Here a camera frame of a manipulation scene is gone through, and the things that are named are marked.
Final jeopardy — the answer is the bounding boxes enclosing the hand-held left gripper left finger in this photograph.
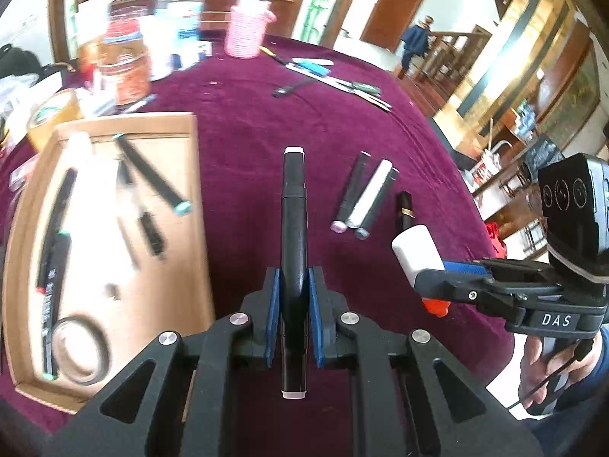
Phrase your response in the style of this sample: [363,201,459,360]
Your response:
[48,267,282,457]

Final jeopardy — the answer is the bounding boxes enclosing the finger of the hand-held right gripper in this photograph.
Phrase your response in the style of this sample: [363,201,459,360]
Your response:
[414,268,525,318]
[442,257,556,287]

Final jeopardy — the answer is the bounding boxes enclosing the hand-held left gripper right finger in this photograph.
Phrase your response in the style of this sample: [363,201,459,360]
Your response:
[308,267,545,457]

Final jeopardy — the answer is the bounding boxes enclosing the white bottle orange cap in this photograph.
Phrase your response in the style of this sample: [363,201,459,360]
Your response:
[391,225,451,318]

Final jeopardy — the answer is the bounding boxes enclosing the black marker white caps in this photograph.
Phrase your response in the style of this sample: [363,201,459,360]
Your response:
[279,146,309,400]

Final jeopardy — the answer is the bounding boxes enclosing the thin black pen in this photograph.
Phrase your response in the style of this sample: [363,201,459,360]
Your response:
[118,161,166,262]

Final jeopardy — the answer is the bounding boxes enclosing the black marker teal cap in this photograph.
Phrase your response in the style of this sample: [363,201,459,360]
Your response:
[113,133,193,216]

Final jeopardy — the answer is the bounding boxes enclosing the cardboard box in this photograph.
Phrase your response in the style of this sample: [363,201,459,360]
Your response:
[2,112,216,415]

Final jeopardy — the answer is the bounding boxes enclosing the small black tape roll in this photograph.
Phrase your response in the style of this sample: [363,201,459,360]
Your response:
[51,315,112,387]

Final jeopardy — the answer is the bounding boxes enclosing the white dropper bottle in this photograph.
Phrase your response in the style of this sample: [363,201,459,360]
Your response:
[61,132,121,187]

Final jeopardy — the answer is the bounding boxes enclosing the person's right hand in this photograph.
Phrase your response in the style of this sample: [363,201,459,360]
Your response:
[518,331,598,411]

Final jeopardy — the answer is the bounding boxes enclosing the black marker grey cap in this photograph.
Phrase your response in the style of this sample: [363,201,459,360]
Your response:
[354,168,400,241]

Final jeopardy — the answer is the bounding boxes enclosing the black marker pink cap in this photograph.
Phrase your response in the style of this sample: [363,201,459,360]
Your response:
[330,151,372,234]

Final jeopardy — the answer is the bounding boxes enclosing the maroon tablecloth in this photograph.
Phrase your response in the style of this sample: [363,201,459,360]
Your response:
[0,33,521,457]

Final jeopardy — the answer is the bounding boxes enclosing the wooden stair railing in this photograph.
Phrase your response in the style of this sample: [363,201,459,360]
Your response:
[419,29,493,86]

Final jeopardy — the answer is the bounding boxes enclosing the pens and tools cluster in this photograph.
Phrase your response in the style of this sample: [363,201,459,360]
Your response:
[285,64,392,112]

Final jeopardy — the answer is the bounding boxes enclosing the small metal tool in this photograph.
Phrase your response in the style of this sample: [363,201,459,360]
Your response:
[272,78,317,99]

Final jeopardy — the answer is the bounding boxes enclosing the blue marker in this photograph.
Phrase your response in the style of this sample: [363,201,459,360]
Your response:
[121,94,158,114]

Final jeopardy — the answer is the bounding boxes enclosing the black pen yellow tip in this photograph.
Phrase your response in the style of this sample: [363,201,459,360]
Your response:
[260,46,291,66]

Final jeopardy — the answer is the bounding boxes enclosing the brown wooden door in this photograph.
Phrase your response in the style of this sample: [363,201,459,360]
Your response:
[360,0,432,53]

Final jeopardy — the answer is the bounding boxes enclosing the pink knit covered thermos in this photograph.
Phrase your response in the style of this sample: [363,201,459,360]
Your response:
[223,0,277,59]

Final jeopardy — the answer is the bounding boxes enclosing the plastic jar orange label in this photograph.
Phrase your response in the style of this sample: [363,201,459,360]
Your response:
[97,18,154,106]

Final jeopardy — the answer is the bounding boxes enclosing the yellow packing tape roll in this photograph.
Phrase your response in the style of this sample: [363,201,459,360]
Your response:
[26,89,84,149]

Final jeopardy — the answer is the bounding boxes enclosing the black pen gold ring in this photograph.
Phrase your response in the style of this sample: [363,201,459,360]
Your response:
[397,191,415,230]

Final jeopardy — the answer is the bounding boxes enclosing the black cable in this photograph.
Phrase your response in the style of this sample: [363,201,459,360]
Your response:
[509,343,593,410]

